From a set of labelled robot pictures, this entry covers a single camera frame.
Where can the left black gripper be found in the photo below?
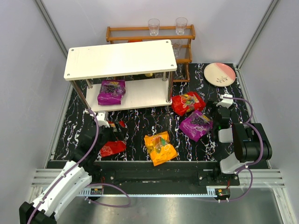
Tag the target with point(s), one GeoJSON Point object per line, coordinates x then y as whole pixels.
{"type": "Point", "coordinates": [112, 130]}

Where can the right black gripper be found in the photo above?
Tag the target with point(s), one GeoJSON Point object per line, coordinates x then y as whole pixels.
{"type": "Point", "coordinates": [215, 110]}

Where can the red candy bag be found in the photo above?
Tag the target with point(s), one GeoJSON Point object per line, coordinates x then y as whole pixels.
{"type": "Point", "coordinates": [189, 102]}
{"type": "Point", "coordinates": [114, 147]}

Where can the purple candy bag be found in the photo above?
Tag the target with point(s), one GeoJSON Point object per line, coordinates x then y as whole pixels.
{"type": "Point", "coordinates": [196, 125]}
{"type": "Point", "coordinates": [111, 92]}

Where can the orange mango candy bag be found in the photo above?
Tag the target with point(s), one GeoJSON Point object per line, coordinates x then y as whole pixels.
{"type": "Point", "coordinates": [159, 148]}

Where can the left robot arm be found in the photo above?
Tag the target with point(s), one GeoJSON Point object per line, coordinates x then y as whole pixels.
{"type": "Point", "coordinates": [78, 172]}

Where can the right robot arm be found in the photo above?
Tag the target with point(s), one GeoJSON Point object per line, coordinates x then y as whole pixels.
{"type": "Point", "coordinates": [250, 142]}

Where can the white two-tier shelf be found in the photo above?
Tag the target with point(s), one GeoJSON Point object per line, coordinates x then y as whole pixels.
{"type": "Point", "coordinates": [122, 60]}

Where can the yellow object behind shelf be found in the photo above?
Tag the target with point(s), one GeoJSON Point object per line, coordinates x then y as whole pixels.
{"type": "Point", "coordinates": [148, 74]}

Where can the pink cream ceramic plate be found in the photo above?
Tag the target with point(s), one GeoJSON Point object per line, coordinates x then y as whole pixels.
{"type": "Point", "coordinates": [219, 74]}

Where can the clear glass lower rack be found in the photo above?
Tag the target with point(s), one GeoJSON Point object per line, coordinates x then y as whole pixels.
{"type": "Point", "coordinates": [176, 46]}

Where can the brown wooden rack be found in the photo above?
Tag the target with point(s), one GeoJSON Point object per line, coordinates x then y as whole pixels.
{"type": "Point", "coordinates": [135, 34]}

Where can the clear glass right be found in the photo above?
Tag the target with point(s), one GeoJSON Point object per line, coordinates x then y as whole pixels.
{"type": "Point", "coordinates": [181, 23]}

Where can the clear glass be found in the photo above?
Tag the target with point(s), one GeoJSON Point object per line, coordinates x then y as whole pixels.
{"type": "Point", "coordinates": [153, 25]}
{"type": "Point", "coordinates": [181, 23]}

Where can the clear glass left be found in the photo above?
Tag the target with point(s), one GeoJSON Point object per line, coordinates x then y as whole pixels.
{"type": "Point", "coordinates": [153, 25]}

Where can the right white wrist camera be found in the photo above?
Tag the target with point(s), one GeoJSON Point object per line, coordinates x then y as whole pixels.
{"type": "Point", "coordinates": [226, 100]}

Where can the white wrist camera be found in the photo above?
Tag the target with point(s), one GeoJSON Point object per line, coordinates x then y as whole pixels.
{"type": "Point", "coordinates": [226, 100]}
{"type": "Point", "coordinates": [102, 118]}

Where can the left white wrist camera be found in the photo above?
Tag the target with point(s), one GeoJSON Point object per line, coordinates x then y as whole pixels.
{"type": "Point", "coordinates": [102, 118]}

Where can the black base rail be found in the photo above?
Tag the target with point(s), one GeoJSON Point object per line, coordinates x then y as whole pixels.
{"type": "Point", "coordinates": [201, 173]}

